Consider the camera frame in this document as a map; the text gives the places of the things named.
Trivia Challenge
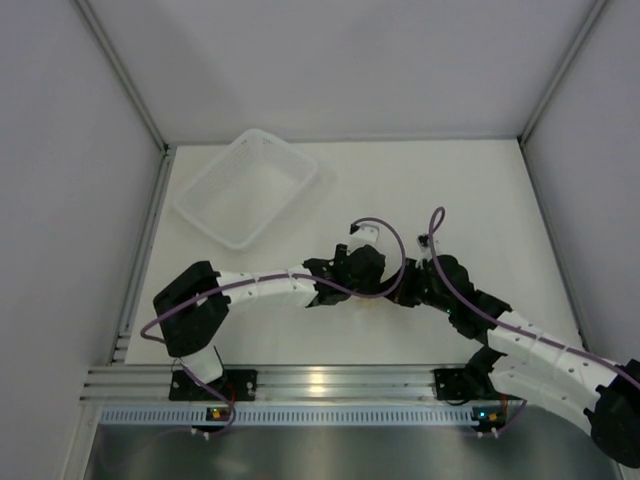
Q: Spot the aluminium mounting rail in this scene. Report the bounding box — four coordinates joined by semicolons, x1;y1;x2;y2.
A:
80;364;462;404

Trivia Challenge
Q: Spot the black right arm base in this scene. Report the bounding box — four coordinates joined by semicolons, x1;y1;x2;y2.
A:
433;367;518;403

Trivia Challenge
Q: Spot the slotted white cable duct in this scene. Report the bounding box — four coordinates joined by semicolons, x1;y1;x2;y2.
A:
100;404;504;427

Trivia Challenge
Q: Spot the clear zip top bag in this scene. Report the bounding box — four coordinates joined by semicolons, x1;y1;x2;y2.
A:
349;297;385;310

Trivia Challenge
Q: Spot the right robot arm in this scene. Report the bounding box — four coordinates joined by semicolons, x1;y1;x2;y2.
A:
390;255;639;468

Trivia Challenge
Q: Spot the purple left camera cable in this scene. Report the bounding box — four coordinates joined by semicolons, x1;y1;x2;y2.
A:
139;216;407;346

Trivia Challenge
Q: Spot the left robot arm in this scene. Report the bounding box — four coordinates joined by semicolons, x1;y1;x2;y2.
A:
153;244;386;400

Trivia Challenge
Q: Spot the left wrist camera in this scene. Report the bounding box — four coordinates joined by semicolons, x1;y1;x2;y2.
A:
347;223;380;252

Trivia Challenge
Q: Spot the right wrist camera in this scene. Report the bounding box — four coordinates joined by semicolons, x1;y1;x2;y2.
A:
417;233;440;261

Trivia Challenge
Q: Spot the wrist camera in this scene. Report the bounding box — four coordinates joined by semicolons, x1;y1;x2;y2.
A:
417;233;440;261
347;223;380;252

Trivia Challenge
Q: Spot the white perforated plastic basket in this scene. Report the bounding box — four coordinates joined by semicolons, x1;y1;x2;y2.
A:
173;129;319;251

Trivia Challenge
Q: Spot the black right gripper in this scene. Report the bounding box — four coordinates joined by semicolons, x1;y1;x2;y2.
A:
378;258;455;314

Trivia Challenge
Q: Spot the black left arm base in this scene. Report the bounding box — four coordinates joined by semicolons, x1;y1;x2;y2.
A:
168;368;258;402

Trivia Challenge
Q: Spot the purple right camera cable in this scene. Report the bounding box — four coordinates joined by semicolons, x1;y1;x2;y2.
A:
428;206;640;391

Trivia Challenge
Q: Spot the purple camera cable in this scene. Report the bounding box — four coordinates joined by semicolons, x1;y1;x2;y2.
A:
428;206;640;391
139;216;407;346

